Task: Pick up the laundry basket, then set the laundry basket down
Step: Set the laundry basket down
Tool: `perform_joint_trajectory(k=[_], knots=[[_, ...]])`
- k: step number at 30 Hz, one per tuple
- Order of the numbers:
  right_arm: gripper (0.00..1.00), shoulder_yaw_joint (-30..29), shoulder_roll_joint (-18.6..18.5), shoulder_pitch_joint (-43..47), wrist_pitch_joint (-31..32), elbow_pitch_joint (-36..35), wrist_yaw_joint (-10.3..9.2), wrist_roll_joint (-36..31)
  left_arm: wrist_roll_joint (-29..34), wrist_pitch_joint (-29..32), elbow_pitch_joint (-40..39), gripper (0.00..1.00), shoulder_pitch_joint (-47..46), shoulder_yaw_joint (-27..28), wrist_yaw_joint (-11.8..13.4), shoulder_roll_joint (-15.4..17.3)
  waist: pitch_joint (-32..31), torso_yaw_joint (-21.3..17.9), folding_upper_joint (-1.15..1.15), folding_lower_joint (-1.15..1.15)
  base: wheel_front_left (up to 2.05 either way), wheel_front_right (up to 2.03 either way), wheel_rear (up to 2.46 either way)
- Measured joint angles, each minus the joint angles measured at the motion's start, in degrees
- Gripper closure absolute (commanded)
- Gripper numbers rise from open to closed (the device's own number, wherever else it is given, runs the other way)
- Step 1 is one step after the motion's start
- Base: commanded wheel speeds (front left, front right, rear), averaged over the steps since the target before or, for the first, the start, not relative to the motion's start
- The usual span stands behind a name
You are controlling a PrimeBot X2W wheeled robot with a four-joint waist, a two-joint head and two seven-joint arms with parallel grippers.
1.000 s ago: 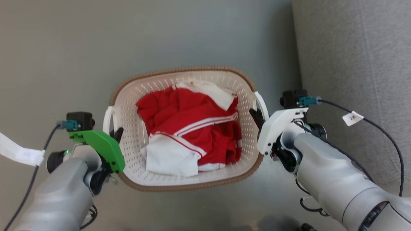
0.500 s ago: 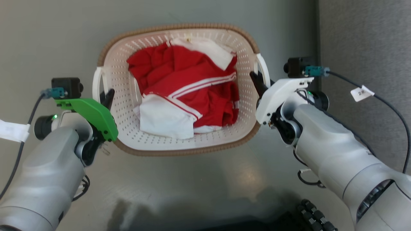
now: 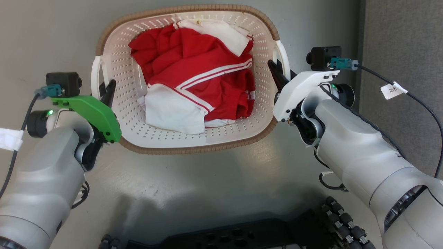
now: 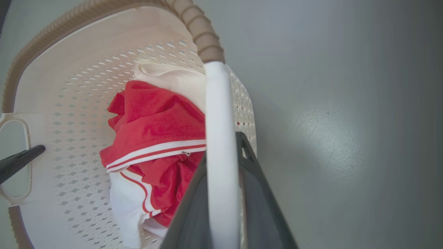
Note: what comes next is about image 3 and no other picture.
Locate teal left camera connector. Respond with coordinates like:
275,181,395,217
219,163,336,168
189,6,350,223
34,84,65,100

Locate grey fabric panel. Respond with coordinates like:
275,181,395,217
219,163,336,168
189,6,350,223
359,0,443,177

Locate white garment with red trim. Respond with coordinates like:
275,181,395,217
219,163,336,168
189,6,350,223
174,19,254,57

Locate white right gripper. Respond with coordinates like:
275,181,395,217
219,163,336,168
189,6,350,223
268,59,340,146

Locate teal camera connector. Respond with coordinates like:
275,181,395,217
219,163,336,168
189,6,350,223
329,57,359,71
34,84,65,100

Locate red garment with white stripes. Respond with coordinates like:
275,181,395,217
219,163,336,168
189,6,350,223
128,24,256,121

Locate black right camera cable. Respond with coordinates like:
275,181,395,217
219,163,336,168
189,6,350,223
353,64,443,179

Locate black camera cable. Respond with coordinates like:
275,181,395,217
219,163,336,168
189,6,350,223
353,64,443,179
0,93,41,198

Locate white perforated laundry basket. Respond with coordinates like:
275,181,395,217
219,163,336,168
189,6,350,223
91,4,291,155

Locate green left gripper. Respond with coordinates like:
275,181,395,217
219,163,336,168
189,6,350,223
50,79,122,171

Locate black left camera cable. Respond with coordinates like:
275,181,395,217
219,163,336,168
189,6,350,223
0,93,41,198

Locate white tape wrap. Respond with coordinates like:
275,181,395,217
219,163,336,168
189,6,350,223
0,128,25,152

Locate white paper cable tag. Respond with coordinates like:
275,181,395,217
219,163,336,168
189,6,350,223
380,81,408,100

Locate teal right camera connector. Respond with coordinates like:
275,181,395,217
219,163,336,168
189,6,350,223
329,57,359,71

